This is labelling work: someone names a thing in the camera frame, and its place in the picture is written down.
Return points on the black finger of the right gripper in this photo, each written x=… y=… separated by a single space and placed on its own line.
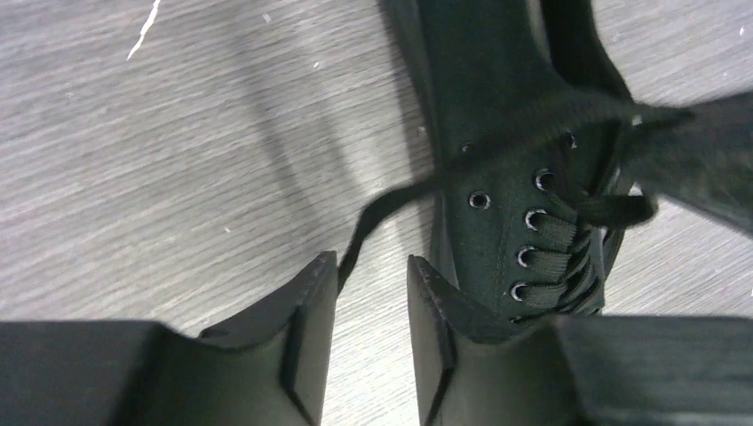
x=703 y=163

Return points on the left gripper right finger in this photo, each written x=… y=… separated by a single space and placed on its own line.
x=475 y=369

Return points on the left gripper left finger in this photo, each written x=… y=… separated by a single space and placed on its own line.
x=272 y=362

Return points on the black canvas shoe with laces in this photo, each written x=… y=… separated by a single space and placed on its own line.
x=506 y=237

